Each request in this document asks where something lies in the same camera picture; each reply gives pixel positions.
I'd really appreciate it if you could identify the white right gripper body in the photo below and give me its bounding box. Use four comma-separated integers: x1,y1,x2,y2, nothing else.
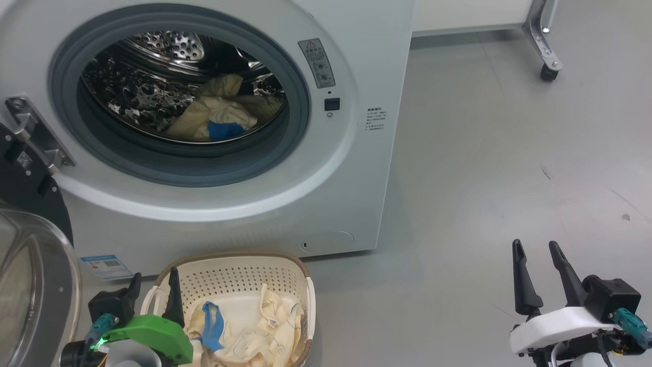
509,306,619,355

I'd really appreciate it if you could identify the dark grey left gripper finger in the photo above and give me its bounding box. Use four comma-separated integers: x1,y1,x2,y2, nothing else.
127,273,143,311
162,266,185,327

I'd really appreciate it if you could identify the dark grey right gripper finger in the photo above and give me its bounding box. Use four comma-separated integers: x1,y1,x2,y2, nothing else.
512,239,544,317
549,241,589,307

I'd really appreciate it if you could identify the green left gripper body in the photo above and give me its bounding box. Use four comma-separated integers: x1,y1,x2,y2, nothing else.
102,314,194,365

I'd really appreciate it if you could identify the cream garment with blue trim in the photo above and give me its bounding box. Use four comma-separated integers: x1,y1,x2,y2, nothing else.
166,74,286,142
183,284,306,367

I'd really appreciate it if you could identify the round dark washer door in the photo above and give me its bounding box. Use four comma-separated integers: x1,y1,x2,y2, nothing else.
0,122,82,367

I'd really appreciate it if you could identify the white front-load washing machine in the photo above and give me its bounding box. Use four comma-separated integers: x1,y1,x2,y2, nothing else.
0,0,414,280

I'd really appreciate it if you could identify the steel washing machine drum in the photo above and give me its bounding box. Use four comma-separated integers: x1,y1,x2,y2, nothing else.
81,31,288,144

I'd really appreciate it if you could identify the blue energy label sticker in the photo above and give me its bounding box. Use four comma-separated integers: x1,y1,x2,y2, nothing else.
79,254,134,281

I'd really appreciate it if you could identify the cream perforated laundry basket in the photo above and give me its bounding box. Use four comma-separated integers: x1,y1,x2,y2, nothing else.
140,251,316,367

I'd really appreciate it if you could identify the oval filter access cover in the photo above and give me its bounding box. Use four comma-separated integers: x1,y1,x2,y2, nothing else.
300,230,355,254

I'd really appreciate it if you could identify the small black text label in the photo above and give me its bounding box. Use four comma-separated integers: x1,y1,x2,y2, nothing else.
366,107,388,132

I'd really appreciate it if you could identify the grey warning sticker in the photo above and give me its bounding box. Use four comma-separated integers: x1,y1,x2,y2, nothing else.
298,38,336,89

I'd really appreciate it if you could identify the teal left camera connector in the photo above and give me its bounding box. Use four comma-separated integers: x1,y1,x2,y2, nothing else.
84,313,115,350

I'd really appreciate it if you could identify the teal camera connector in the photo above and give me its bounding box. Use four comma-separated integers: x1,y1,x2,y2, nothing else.
84,313,115,350
611,307,652,350

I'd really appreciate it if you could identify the teal right camera connector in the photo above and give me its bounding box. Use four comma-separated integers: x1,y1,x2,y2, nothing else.
611,307,652,350

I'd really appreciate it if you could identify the silver door hinge bracket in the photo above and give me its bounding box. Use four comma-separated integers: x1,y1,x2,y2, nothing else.
5,96,76,176

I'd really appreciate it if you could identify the silver metal frame leg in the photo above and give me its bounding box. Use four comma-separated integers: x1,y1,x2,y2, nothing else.
522,0,563,72

